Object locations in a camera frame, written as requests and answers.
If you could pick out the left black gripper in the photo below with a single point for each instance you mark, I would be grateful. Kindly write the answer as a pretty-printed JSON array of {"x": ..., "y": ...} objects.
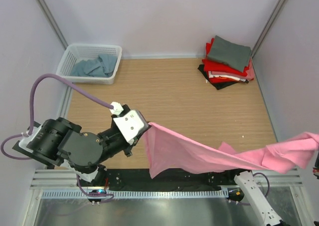
[{"x": 128, "y": 146}]

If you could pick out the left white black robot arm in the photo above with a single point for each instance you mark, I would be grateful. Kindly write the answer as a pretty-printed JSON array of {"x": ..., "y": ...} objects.
[{"x": 61, "y": 143}]

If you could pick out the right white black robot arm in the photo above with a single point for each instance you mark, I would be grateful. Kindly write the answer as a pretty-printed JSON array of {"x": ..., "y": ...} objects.
[{"x": 268, "y": 216}]

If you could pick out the blue-grey t shirt in basket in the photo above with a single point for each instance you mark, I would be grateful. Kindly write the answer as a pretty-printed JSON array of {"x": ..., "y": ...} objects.
[{"x": 102, "y": 66}]

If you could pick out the white plastic basket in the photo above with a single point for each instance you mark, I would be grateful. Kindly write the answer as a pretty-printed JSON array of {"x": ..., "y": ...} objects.
[{"x": 74, "y": 53}]

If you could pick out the white folded t shirt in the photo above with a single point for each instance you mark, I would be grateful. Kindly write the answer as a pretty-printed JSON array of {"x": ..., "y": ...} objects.
[{"x": 224, "y": 78}]

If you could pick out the red folded t shirt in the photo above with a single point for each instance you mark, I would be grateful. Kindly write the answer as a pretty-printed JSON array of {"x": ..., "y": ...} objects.
[{"x": 215, "y": 66}]

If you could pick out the grey folded t shirt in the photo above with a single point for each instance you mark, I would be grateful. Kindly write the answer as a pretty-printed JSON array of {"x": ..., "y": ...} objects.
[{"x": 233, "y": 55}]

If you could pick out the light pink folded t shirt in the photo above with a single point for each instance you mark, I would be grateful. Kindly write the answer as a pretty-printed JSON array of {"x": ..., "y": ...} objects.
[{"x": 250, "y": 74}]

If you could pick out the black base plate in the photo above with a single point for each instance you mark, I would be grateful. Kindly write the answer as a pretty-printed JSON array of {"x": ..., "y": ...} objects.
[{"x": 170, "y": 180}]

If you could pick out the white slotted cable duct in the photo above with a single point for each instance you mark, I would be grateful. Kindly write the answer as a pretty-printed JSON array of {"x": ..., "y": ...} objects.
[{"x": 77, "y": 194}]

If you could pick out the aluminium front rail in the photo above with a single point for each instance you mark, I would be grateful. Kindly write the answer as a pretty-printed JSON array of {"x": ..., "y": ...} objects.
[{"x": 66, "y": 179}]

